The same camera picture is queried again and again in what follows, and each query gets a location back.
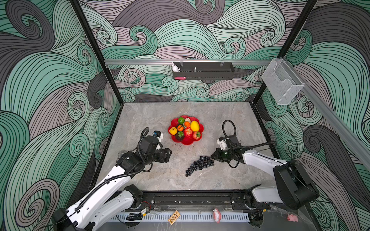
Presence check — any aluminium wall rail back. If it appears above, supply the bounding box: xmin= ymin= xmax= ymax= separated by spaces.
xmin=104 ymin=59 xmax=272 ymax=65

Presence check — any white rabbit figurine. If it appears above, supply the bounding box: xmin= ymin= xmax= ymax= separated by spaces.
xmin=171 ymin=62 xmax=180 ymax=72

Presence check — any red wrinkled fake pepper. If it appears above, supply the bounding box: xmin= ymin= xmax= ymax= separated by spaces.
xmin=184 ymin=127 xmax=193 ymax=137

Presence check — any aluminium wall rail right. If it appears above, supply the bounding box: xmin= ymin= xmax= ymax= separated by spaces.
xmin=283 ymin=58 xmax=370 ymax=169

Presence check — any black wall shelf tray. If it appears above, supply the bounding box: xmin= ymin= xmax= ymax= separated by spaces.
xmin=172 ymin=62 xmax=235 ymax=80

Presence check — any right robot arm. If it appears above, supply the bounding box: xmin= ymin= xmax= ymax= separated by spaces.
xmin=211 ymin=133 xmax=320 ymax=210

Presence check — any red fake strawberry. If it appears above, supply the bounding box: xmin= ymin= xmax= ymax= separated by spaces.
xmin=192 ymin=131 xmax=202 ymax=141

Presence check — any white slotted cable duct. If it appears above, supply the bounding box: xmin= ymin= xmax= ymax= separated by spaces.
xmin=110 ymin=212 xmax=250 ymax=223

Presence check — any red flower-shaped fruit bowl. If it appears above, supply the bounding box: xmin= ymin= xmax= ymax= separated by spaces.
xmin=168 ymin=116 xmax=204 ymax=145

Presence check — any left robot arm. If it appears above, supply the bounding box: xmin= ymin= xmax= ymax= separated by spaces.
xmin=51 ymin=128 xmax=172 ymax=231

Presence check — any pink pig figurine right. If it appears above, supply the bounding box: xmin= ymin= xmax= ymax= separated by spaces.
xmin=287 ymin=214 xmax=299 ymax=222

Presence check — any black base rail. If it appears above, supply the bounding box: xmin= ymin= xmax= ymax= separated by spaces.
xmin=143 ymin=190 xmax=278 ymax=210

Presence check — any green fake lime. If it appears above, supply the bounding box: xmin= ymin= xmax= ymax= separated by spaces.
xmin=178 ymin=117 xmax=185 ymax=125

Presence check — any aluminium wall rail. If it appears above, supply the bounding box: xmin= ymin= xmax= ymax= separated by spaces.
xmin=104 ymin=59 xmax=272 ymax=65
xmin=283 ymin=58 xmax=370 ymax=169

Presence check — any pink figurine middle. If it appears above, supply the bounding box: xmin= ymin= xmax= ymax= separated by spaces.
xmin=213 ymin=208 xmax=222 ymax=223

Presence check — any small yellow fake lemon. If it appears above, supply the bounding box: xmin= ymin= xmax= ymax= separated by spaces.
xmin=169 ymin=127 xmax=178 ymax=136

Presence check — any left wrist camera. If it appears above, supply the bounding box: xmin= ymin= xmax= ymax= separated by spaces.
xmin=153 ymin=131 xmax=164 ymax=150

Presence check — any black fake grape bunch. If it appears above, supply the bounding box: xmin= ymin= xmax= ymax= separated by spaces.
xmin=185 ymin=156 xmax=214 ymax=177

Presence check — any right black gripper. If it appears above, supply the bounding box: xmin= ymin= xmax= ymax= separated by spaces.
xmin=209 ymin=148 xmax=234 ymax=163

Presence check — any purple glitter microphone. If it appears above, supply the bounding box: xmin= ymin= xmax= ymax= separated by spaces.
xmin=118 ymin=150 xmax=128 ymax=155

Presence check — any large yellow fake lemon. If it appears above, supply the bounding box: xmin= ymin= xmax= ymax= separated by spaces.
xmin=190 ymin=120 xmax=200 ymax=132

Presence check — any wooden tag sign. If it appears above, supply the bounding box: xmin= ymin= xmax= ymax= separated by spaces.
xmin=168 ymin=210 xmax=181 ymax=225

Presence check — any clear acrylic wall box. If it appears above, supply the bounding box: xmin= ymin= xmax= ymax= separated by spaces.
xmin=262 ymin=58 xmax=304 ymax=105

